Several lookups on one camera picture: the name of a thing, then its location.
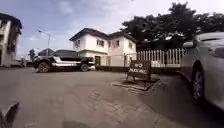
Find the white house with dark roof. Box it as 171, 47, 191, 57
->
69, 27, 138, 68

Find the small house with hip roof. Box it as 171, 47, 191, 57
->
37, 48, 55, 58

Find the distant tree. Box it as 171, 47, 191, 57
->
28, 48, 37, 62

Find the dark standing sign board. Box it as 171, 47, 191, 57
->
125, 59, 153, 83

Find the black pickup truck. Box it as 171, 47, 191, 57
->
31, 49, 97, 74

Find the white car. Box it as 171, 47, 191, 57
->
181, 31, 224, 113

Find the grey paved brick road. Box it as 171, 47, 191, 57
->
0, 66, 224, 128

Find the white picket fence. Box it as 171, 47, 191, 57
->
96, 47, 188, 72

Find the white multi-storey building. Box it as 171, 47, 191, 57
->
0, 12, 23, 68

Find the street lamp pole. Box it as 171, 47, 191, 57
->
37, 28, 52, 51

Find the group of dark trees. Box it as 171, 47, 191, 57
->
120, 1, 224, 53

